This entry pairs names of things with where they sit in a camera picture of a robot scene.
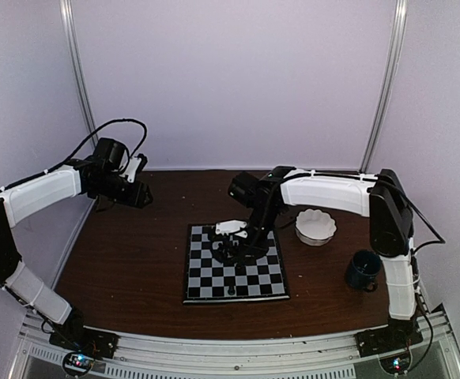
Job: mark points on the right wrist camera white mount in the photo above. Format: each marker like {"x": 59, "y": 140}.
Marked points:
{"x": 231, "y": 227}

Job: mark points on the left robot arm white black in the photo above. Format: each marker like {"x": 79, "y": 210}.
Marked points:
{"x": 110, "y": 171}

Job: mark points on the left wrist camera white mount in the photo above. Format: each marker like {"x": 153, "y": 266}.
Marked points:
{"x": 134, "y": 167}

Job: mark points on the white scalloped bowl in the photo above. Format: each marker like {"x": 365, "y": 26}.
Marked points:
{"x": 315, "y": 227}

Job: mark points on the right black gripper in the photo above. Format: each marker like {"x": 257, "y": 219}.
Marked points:
{"x": 258, "y": 248}

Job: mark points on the black grey chessboard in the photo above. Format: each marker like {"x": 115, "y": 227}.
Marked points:
{"x": 265, "y": 280}

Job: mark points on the black chess king piece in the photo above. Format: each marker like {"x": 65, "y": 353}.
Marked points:
{"x": 230, "y": 283}

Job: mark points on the pile of black chess pieces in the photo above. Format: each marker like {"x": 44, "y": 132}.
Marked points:
{"x": 226, "y": 252}

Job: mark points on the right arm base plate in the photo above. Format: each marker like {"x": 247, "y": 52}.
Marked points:
{"x": 386, "y": 339}

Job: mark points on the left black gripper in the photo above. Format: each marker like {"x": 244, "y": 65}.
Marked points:
{"x": 137, "y": 197}

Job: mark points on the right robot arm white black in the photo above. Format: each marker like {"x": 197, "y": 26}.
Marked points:
{"x": 379, "y": 197}

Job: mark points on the aluminium front rail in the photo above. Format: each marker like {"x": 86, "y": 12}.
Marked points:
{"x": 325, "y": 356}

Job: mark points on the left aluminium frame post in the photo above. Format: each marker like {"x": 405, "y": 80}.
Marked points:
{"x": 68, "y": 22}

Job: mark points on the dark blue mug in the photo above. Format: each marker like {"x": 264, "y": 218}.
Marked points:
{"x": 363, "y": 270}

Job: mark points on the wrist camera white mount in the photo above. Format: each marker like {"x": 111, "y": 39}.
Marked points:
{"x": 134, "y": 167}
{"x": 231, "y": 227}

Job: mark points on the right aluminium frame post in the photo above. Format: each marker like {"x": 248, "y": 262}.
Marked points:
{"x": 397, "y": 35}

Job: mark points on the aluminium frame post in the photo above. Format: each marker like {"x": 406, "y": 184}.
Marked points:
{"x": 397, "y": 35}
{"x": 68, "y": 22}

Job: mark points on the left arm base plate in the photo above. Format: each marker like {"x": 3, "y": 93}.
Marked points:
{"x": 91, "y": 342}

